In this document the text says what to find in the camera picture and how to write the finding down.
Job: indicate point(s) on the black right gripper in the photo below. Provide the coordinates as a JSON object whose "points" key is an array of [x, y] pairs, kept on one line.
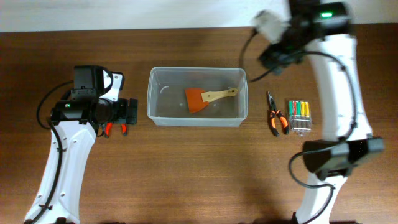
{"points": [[282, 61]]}

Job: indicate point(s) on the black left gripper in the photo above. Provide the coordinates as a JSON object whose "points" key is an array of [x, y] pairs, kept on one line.
{"points": [[124, 115]]}

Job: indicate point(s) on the orange black needle-nose pliers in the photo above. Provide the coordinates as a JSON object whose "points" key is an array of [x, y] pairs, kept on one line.
{"points": [[273, 114]]}

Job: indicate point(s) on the screwdriver set clear case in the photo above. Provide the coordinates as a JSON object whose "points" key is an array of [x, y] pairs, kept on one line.
{"points": [[300, 120]]}

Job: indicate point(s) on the orange scraper wooden handle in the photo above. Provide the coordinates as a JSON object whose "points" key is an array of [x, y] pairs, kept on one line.
{"points": [[198, 99]]}

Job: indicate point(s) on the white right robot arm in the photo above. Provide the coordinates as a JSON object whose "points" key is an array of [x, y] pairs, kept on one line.
{"points": [[324, 33]]}

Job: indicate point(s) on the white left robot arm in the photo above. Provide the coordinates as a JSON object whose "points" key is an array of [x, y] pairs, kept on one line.
{"points": [[85, 112]]}

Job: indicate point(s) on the clear plastic container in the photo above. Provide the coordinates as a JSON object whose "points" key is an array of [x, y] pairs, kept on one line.
{"points": [[167, 103]]}

